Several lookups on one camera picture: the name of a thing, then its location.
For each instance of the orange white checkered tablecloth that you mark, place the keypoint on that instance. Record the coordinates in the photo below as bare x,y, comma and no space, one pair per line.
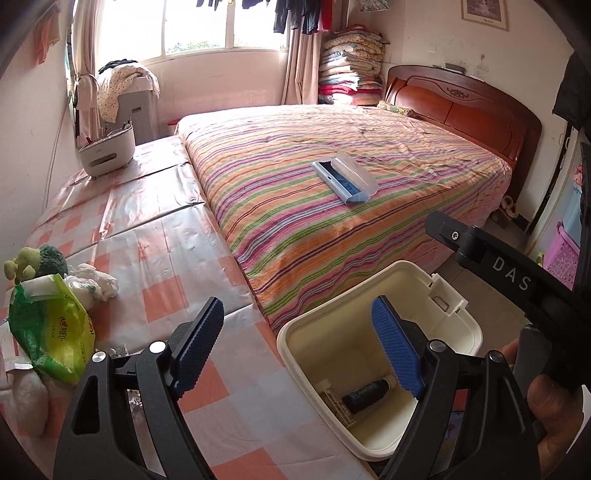
152,258

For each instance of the orange hanging cloth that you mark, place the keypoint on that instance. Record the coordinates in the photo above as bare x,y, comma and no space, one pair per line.
46,37

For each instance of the white floor appliance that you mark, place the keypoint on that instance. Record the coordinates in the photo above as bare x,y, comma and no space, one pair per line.
138,110

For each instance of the small printed paper box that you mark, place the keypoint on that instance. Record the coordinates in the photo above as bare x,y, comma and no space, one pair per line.
334,406

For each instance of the cream plastic bin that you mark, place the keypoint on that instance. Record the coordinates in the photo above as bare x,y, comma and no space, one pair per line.
351,323

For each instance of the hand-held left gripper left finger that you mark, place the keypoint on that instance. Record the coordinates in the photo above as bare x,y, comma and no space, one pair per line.
198,341

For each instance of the lime green plastic box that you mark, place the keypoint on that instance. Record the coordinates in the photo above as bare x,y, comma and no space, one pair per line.
540,259

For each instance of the dark cloth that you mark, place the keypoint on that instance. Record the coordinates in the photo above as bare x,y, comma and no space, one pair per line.
115,63

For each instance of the black bottle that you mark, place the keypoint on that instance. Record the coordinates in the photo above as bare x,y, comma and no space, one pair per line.
364,394

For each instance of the white desktop organizer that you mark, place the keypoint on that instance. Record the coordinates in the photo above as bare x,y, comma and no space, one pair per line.
104,154

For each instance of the green plush toy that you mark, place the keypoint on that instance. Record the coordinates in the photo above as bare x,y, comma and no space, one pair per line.
51,261

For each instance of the blue case with clear lid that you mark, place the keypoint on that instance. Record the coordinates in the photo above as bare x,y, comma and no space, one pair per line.
337,182

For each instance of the patterned pillow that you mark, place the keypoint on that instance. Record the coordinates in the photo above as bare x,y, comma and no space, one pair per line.
395,107

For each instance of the striped bed sheet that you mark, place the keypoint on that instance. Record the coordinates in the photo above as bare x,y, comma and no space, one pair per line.
277,207

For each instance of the grey item on headboard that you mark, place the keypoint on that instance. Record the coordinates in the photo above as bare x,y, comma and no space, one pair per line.
450,68

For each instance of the patterned hanging bag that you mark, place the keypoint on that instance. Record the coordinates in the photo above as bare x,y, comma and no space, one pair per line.
371,4

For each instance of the beige slipper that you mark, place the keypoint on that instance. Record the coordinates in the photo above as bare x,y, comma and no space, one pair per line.
507,202
511,211

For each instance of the polka dot cloth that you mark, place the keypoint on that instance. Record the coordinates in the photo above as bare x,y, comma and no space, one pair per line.
115,87

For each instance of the green snack bag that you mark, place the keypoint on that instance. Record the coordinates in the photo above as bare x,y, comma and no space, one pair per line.
51,332

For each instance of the bundle of pens and tools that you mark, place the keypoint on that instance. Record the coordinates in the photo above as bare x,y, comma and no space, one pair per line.
124,127

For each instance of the framed wall picture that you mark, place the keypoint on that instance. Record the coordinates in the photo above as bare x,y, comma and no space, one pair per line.
485,11

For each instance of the beige curtain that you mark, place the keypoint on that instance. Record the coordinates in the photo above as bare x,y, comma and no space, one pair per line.
300,69
85,46

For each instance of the stack of folded quilts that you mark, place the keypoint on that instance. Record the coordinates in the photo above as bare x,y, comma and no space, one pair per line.
351,60

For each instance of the dark hanging garment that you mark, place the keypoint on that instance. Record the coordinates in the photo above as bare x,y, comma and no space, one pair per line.
572,92

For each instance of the person's right hand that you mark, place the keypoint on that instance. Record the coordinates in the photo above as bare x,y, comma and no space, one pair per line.
554,415

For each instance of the row of hanging clothes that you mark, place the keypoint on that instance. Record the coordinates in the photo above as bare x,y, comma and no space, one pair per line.
295,16

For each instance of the window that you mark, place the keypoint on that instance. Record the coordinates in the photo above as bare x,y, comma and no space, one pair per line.
194,23

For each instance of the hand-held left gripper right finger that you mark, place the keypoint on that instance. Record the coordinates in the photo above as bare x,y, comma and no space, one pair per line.
397,350

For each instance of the wooden headboard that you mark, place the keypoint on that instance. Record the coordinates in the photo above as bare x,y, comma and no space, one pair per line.
461,101

